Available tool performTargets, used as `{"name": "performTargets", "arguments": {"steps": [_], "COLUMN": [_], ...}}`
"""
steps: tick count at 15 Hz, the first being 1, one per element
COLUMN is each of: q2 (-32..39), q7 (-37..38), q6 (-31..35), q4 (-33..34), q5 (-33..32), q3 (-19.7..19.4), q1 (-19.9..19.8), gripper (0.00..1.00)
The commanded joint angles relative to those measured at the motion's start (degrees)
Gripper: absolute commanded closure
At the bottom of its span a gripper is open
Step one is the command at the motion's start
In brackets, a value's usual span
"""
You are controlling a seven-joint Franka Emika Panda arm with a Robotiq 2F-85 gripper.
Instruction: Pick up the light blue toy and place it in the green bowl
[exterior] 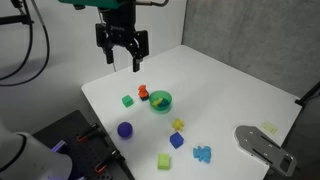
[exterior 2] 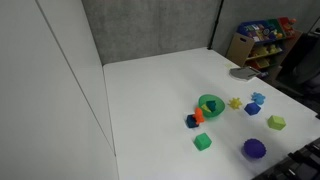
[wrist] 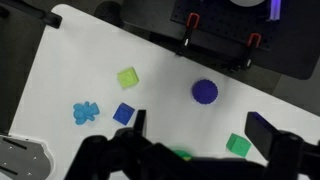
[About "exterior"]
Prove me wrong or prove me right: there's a black perforated breadboard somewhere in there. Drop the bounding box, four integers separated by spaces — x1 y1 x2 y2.
32 110 136 180

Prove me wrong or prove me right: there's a purple bumpy ball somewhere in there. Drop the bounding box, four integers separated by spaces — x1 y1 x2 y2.
116 121 134 139

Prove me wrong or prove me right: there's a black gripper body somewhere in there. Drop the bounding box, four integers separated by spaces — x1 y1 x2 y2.
95 7 150 60

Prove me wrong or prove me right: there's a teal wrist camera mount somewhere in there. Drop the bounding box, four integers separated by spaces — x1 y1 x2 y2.
58 0 135 10

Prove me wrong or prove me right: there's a red and black clamp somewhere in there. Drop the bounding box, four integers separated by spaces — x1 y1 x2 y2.
75 123 101 144
94 149 122 175

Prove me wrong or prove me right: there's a yellow star toy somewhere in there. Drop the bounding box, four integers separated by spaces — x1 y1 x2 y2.
171 118 185 132

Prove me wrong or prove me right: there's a green plastic bowl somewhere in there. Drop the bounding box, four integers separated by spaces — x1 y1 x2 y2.
148 90 173 114

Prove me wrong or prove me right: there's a black horizontal mount bar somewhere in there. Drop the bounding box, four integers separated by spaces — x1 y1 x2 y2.
0 14 35 27

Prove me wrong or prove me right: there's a yellow toy piece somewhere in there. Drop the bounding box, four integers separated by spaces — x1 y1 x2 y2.
151 97 164 108

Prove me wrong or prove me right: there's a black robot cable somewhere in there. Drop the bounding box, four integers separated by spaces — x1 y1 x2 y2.
0 0 34 82
0 0 51 88

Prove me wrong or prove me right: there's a blue toy cube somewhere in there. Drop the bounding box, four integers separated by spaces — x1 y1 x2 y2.
169 131 185 150

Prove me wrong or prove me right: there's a teal toy piece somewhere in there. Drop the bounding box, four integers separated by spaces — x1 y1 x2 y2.
157 99 171 109

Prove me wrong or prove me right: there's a lime green toy cube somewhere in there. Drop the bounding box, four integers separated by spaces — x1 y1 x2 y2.
157 153 171 171

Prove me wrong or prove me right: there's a light blue toy figure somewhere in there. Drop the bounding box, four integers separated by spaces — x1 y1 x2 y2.
192 145 212 164

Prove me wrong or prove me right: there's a yellow sticky note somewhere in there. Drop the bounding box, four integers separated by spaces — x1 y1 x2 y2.
260 120 279 136

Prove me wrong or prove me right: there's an orange toy figure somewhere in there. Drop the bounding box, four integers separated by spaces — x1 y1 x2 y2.
137 84 149 99

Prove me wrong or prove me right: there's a grey metal mounting plate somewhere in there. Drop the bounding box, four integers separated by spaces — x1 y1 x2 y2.
234 125 298 178

